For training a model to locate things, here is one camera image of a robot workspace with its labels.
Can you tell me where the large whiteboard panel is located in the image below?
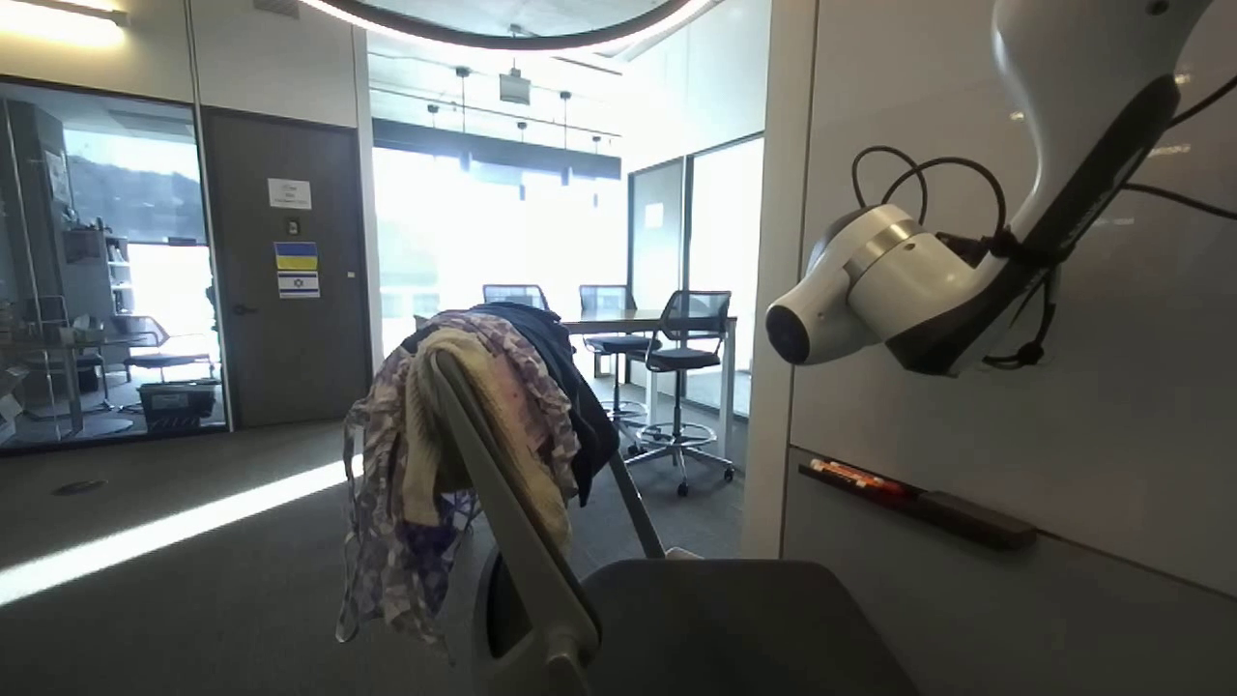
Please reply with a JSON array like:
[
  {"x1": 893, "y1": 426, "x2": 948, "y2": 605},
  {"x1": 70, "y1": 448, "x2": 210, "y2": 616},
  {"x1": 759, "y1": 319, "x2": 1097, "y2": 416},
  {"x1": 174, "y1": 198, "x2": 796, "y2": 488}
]
[{"x1": 737, "y1": 0, "x2": 1237, "y2": 696}]

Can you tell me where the black mesh office chair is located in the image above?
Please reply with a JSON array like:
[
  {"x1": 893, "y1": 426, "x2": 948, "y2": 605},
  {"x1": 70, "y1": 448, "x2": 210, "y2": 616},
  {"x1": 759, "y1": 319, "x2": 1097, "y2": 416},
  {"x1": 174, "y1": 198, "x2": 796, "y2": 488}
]
[
  {"x1": 624, "y1": 284, "x2": 737, "y2": 503},
  {"x1": 577, "y1": 277, "x2": 665, "y2": 431}
]

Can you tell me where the white high table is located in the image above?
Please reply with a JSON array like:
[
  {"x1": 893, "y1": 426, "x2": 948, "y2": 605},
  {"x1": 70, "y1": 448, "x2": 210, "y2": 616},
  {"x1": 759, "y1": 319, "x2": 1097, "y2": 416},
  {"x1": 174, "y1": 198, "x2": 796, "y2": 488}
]
[{"x1": 554, "y1": 306, "x2": 745, "y2": 466}]

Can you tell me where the dark navy garment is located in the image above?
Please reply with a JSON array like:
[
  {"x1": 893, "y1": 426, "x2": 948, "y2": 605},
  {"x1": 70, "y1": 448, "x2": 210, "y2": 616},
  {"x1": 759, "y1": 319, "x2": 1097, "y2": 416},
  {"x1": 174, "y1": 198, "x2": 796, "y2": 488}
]
[{"x1": 476, "y1": 299, "x2": 628, "y2": 511}]

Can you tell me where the glass partition panel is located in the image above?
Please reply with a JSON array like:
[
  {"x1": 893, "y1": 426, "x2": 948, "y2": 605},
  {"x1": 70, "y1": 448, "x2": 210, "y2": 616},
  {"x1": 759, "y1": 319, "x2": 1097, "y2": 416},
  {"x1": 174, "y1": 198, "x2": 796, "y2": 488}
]
[{"x1": 624, "y1": 130, "x2": 771, "y2": 323}]

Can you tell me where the cream towel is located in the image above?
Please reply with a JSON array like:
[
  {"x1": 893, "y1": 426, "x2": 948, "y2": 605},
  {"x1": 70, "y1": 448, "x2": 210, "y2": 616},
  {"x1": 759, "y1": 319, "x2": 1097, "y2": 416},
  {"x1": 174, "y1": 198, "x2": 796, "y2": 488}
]
[{"x1": 396, "y1": 323, "x2": 579, "y2": 559}]

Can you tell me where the orange marker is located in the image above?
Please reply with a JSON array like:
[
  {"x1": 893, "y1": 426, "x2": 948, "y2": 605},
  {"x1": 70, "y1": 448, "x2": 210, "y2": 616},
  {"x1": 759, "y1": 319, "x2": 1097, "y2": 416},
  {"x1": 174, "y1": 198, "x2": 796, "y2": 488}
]
[{"x1": 803, "y1": 456, "x2": 921, "y2": 511}]

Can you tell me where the hanging ceiling sign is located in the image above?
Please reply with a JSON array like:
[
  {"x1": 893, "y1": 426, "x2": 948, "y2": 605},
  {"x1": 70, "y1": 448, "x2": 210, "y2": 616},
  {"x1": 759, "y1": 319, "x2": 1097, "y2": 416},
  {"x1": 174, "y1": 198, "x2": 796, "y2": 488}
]
[{"x1": 494, "y1": 65, "x2": 539, "y2": 106}]

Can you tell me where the grey folding chair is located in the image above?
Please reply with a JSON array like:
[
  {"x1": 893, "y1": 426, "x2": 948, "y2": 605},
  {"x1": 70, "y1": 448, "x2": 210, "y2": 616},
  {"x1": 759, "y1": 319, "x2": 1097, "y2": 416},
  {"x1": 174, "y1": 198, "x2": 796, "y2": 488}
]
[{"x1": 418, "y1": 344, "x2": 921, "y2": 696}]

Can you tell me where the dark grey door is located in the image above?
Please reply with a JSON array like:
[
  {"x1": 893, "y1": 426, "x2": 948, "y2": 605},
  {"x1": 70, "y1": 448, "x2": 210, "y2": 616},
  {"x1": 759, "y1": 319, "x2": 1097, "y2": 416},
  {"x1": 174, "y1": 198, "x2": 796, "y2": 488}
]
[{"x1": 200, "y1": 104, "x2": 379, "y2": 431}]

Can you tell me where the blue yellow poster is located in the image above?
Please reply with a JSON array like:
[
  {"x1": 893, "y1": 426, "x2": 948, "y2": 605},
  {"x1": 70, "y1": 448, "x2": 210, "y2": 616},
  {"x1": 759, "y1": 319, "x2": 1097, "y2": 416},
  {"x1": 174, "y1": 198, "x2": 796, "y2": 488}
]
[{"x1": 271, "y1": 239, "x2": 325, "y2": 306}]

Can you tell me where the white paper notice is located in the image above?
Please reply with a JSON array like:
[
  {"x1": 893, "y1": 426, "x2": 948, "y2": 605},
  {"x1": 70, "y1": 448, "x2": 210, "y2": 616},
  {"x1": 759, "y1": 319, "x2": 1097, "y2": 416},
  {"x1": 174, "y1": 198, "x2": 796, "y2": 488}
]
[{"x1": 263, "y1": 175, "x2": 318, "y2": 216}]

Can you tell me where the dark marker tray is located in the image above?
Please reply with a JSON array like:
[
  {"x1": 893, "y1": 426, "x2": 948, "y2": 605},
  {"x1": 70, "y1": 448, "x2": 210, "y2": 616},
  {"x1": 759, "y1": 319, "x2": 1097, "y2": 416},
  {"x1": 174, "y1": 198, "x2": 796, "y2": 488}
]
[{"x1": 796, "y1": 453, "x2": 1042, "y2": 558}]

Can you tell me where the black storage bin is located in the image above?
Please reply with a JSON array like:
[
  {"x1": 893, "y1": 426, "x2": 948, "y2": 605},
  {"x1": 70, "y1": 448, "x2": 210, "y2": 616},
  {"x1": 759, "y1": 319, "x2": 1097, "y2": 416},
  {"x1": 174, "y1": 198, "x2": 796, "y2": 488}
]
[{"x1": 135, "y1": 380, "x2": 220, "y2": 435}]

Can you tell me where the glass office window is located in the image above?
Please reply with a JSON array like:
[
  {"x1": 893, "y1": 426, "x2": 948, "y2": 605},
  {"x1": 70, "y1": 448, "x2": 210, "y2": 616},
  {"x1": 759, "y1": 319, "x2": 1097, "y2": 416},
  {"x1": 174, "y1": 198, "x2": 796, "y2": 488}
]
[{"x1": 0, "y1": 73, "x2": 233, "y2": 456}]

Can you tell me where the round ceiling ring lamp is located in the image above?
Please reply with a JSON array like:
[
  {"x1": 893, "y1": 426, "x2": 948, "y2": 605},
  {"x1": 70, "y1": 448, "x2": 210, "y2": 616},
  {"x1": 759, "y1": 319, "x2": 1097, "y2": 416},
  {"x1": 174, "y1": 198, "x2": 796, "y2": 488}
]
[{"x1": 296, "y1": 0, "x2": 728, "y2": 58}]

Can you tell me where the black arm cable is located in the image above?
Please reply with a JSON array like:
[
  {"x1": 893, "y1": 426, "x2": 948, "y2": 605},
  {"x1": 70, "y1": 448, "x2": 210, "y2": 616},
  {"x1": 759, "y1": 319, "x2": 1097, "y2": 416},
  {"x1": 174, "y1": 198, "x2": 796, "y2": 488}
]
[{"x1": 845, "y1": 69, "x2": 1237, "y2": 380}]

